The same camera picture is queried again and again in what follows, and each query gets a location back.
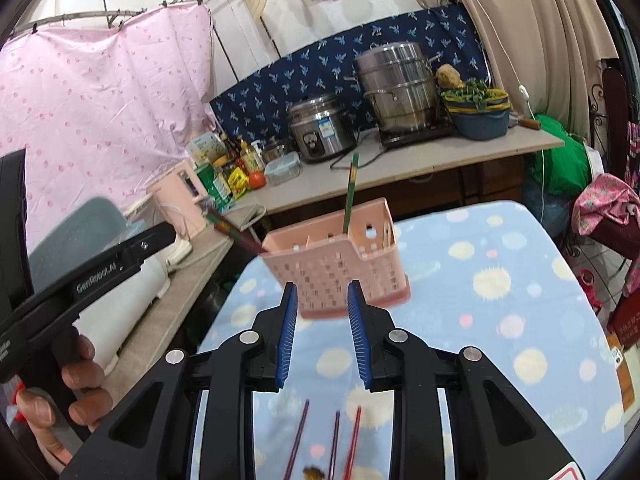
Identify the green chopstick group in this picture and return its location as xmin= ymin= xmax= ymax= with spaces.
xmin=342 ymin=152 xmax=359 ymax=235
xmin=204 ymin=209 xmax=242 ymax=232

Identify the gold flower spoon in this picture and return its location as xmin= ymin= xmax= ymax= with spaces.
xmin=303 ymin=466 xmax=326 ymax=480

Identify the dark maroon chopstick group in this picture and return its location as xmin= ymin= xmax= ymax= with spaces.
xmin=326 ymin=410 xmax=341 ymax=480

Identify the red chopstick group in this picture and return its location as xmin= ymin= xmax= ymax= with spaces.
xmin=343 ymin=405 xmax=362 ymax=480

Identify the person's left hand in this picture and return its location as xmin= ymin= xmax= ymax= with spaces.
xmin=14 ymin=334 xmax=114 ymax=468

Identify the pink perforated utensil basket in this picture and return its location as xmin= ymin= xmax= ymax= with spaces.
xmin=262 ymin=198 xmax=410 ymax=320

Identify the white dish drainer bin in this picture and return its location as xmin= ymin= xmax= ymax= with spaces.
xmin=28 ymin=197 xmax=170 ymax=374

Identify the light blue patterned tablecloth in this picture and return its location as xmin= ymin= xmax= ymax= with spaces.
xmin=188 ymin=199 xmax=626 ymax=480

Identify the red tomato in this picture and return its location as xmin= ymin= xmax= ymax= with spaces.
xmin=248 ymin=171 xmax=267 ymax=190

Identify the yellow snack packet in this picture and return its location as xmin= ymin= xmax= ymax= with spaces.
xmin=227 ymin=167 xmax=250 ymax=200

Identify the clear food container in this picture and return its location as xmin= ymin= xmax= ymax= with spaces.
xmin=265 ymin=152 xmax=302 ymax=186

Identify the yellow oil bottle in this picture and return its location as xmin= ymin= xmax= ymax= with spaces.
xmin=239 ymin=136 xmax=264 ymax=174

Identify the pink electric kettle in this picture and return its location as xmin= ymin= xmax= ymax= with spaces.
xmin=146 ymin=159 xmax=208 ymax=240

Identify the green bottle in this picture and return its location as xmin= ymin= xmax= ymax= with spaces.
xmin=195 ymin=165 xmax=233 ymax=212

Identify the black induction cooker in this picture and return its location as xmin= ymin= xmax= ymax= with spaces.
xmin=378 ymin=120 xmax=457 ymax=150

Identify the silver rice cooker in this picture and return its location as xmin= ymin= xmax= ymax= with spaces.
xmin=286 ymin=94 xmax=356 ymax=164

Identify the wooden counter shelf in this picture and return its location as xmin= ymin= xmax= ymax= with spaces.
xmin=98 ymin=123 xmax=566 ymax=406

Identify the pink dotted curtain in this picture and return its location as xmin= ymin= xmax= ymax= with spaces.
xmin=1 ymin=3 xmax=214 ymax=249

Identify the stainless steel steamer pot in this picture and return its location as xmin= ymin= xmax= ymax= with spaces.
xmin=354 ymin=41 xmax=438 ymax=133

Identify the blue basin with vegetables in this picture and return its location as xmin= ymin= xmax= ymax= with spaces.
xmin=435 ymin=64 xmax=511 ymax=141

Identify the navy patterned cloth backdrop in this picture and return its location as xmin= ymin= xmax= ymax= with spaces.
xmin=210 ymin=1 xmax=489 ymax=142

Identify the green plastic bag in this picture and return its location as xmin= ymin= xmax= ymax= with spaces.
xmin=527 ymin=114 xmax=591 ymax=198

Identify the pink floral cloth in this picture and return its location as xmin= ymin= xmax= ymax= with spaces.
xmin=572 ymin=174 xmax=639 ymax=260

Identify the beige curtain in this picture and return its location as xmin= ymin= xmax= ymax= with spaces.
xmin=418 ymin=0 xmax=618 ymax=136

